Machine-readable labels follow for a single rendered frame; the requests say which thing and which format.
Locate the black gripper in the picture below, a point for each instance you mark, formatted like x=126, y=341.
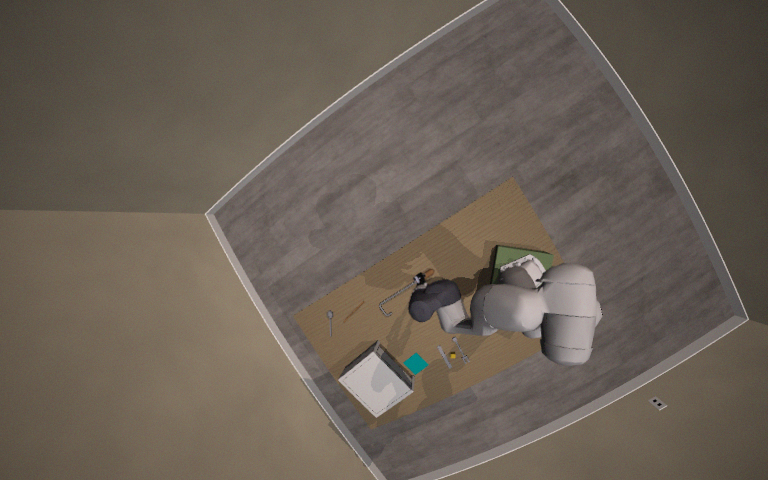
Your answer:
x=422, y=280

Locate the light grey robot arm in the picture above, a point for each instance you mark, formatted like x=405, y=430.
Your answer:
x=568, y=289

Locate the teal square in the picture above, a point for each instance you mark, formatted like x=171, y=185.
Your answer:
x=415, y=363

